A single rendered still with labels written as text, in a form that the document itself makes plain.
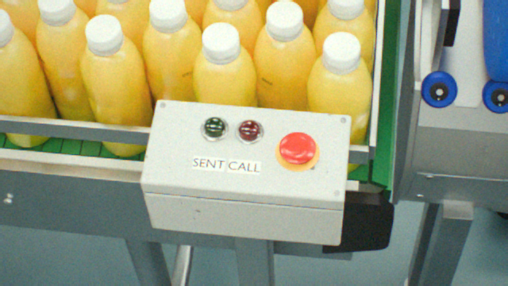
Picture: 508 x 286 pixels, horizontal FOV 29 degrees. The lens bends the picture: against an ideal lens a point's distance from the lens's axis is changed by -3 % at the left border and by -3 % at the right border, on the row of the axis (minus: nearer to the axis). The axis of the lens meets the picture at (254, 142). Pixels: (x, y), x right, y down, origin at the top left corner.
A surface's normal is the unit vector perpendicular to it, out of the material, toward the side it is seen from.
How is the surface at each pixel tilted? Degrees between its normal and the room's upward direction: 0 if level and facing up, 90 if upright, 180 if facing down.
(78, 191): 90
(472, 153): 70
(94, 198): 90
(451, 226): 90
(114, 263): 0
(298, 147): 0
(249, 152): 0
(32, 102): 90
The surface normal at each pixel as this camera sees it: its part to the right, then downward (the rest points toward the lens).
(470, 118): -0.11, 0.34
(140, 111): 0.70, 0.59
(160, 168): -0.04, -0.53
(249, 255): -0.12, 0.84
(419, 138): -0.13, 0.62
